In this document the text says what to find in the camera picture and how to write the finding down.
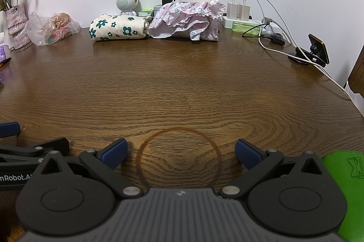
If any green translucent box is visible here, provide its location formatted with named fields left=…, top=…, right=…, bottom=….
left=231, top=20, right=263, bottom=37

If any white power strip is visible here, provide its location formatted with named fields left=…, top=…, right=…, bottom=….
left=222, top=15, right=281, bottom=32

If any white round speaker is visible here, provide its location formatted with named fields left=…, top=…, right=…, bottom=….
left=115, top=0, right=140, bottom=16

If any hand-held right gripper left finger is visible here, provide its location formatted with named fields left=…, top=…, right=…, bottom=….
left=35, top=138, right=144, bottom=199

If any cream teal-flowered garment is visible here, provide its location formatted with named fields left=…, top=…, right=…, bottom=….
left=89, top=13, right=153, bottom=41

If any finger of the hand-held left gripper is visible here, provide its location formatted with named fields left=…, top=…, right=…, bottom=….
left=0, top=122, right=21, bottom=138
left=0, top=137, right=70, bottom=160

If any clear plastic bag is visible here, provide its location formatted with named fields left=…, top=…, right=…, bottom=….
left=25, top=11, right=82, bottom=46

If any black phone stand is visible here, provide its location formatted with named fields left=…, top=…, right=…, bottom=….
left=288, top=44, right=326, bottom=66

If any phone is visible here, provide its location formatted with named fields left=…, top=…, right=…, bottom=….
left=308, top=33, right=331, bottom=65

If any knitted vase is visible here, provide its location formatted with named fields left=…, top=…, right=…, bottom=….
left=5, top=2, right=31, bottom=49

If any white cable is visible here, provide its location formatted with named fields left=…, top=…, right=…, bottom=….
left=231, top=0, right=299, bottom=56
left=244, top=0, right=355, bottom=102

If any purple box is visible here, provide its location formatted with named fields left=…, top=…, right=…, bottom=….
left=0, top=43, right=12, bottom=66

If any green pad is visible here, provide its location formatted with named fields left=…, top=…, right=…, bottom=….
left=321, top=149, right=364, bottom=242

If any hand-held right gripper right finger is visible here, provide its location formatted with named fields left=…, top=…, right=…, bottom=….
left=217, top=139, right=324, bottom=199

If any beige power adapter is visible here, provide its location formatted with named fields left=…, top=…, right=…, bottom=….
left=238, top=3, right=251, bottom=21
left=226, top=2, right=239, bottom=21

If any black cable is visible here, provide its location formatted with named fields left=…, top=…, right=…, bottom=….
left=242, top=25, right=285, bottom=46

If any pink floral ruffled garment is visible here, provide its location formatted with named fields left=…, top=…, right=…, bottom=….
left=148, top=0, right=225, bottom=43

